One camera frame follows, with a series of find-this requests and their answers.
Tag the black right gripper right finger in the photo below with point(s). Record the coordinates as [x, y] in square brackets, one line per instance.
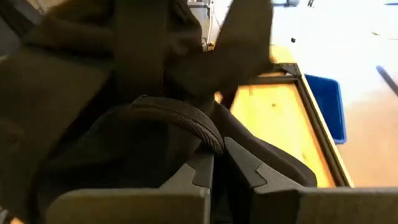
[295, 205]

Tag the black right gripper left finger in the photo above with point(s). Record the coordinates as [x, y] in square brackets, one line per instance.
[140, 205]

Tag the black backpack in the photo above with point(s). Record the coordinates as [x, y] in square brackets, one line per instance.
[93, 93]

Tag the blue plastic bin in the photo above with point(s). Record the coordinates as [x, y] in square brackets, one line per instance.
[326, 105]

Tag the wooden table with black frame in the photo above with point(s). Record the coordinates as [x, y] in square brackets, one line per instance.
[321, 130]

